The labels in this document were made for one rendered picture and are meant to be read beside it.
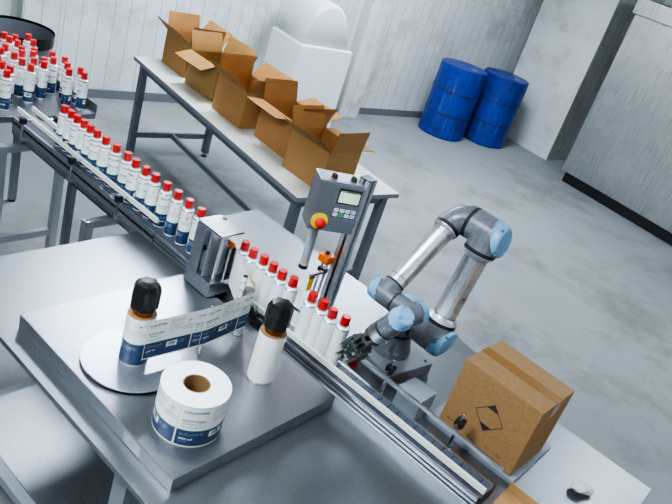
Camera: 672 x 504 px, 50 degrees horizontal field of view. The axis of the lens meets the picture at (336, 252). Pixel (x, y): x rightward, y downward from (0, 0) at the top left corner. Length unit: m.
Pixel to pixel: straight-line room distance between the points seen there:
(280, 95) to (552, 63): 5.68
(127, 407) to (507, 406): 1.17
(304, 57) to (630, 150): 3.82
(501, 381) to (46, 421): 1.74
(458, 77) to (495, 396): 6.60
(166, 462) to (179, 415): 0.13
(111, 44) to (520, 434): 5.39
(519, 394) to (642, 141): 6.46
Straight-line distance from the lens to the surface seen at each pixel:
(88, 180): 3.41
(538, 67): 9.94
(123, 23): 6.90
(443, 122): 8.84
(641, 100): 8.68
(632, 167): 8.68
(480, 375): 2.43
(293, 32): 7.18
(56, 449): 2.98
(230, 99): 4.81
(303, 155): 4.20
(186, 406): 2.01
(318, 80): 7.23
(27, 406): 3.14
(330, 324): 2.48
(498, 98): 9.13
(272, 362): 2.32
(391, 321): 2.27
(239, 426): 2.21
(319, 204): 2.44
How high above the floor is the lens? 2.35
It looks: 26 degrees down
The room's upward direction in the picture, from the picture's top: 19 degrees clockwise
